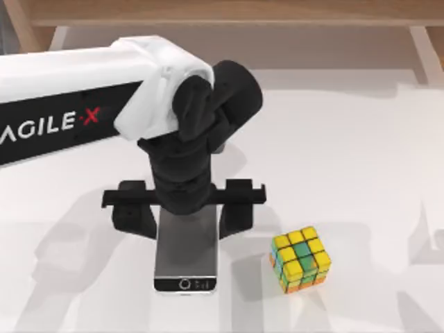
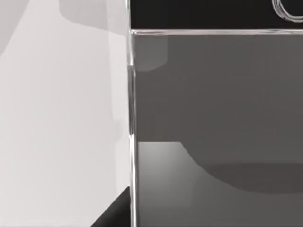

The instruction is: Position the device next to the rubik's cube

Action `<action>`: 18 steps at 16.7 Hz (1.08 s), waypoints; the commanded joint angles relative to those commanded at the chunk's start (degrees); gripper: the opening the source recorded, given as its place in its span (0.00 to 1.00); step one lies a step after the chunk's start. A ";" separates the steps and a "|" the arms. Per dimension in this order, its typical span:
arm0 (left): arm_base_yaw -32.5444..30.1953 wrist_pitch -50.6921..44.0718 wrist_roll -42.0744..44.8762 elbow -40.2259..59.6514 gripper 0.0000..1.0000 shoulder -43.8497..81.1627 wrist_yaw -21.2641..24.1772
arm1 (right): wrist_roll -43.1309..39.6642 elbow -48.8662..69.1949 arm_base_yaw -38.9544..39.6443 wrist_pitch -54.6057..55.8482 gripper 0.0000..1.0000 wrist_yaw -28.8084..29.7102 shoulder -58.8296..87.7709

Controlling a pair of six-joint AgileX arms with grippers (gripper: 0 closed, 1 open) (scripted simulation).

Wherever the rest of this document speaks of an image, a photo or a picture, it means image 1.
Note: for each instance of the open wooden shelf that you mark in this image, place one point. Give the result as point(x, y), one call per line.
point(222, 14)

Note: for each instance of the yellow and green puzzle cube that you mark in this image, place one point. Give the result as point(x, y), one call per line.
point(300, 258)

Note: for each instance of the black and silver smartphone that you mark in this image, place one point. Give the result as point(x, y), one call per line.
point(187, 256)

